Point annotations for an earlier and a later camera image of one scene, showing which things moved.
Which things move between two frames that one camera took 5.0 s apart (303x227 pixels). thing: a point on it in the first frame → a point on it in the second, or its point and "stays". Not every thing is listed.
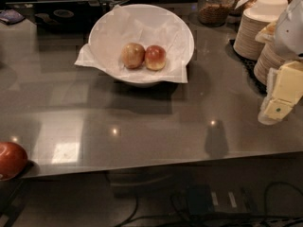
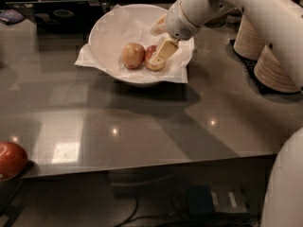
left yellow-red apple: [133, 55] stays
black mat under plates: [248, 65] stays
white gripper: [290, 32] → [177, 22]
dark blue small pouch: [10, 16] stays
